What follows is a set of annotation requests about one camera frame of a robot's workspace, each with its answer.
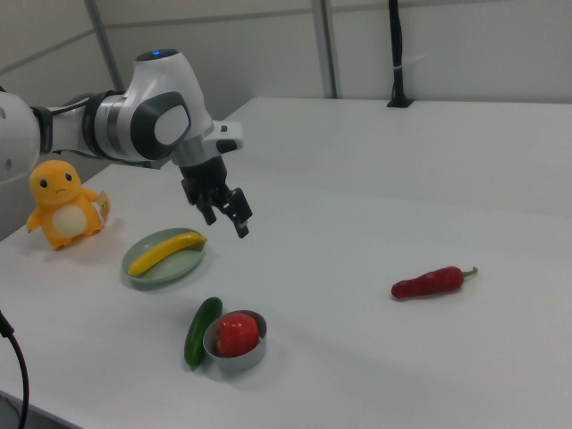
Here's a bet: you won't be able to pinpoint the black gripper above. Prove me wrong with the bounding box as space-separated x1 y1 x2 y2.
180 156 254 240

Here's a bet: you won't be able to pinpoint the green cucumber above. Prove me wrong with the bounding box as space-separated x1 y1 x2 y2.
183 296 223 368

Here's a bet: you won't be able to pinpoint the grey metal bowl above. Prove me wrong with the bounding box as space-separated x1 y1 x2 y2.
202 309 268 372

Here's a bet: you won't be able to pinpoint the yellow banana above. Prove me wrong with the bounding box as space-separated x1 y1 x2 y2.
127 231 209 277

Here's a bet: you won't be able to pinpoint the pale green plate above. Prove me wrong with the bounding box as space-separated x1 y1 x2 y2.
121 227 207 291

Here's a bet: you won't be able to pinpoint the red strawberry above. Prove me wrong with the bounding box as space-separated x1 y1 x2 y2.
214 312 261 358

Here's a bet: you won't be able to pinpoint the orange plush toy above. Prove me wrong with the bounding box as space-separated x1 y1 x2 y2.
25 159 113 252

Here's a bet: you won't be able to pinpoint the red chili pepper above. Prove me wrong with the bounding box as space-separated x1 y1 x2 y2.
391 265 479 300

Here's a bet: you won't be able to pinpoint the black camera pole with base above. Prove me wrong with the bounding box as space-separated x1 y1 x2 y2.
386 0 416 109

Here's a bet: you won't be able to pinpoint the black hanging cable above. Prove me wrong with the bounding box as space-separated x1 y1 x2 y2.
0 307 30 429

